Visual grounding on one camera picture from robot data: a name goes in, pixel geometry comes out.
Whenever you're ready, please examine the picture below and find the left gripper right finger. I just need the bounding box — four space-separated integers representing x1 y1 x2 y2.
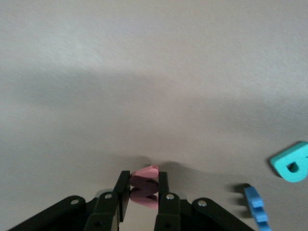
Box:
154 171 256 231

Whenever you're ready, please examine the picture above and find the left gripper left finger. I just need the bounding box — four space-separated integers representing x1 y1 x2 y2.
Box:
7 170 131 231

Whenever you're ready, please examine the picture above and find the pink foam letter w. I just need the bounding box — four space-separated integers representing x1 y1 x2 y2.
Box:
129 165 159 210

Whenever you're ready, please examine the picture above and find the light blue foam letter m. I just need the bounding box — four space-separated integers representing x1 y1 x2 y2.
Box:
244 186 272 231

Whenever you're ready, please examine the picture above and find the teal foam letter R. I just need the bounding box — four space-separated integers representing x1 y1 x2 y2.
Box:
269 141 308 183

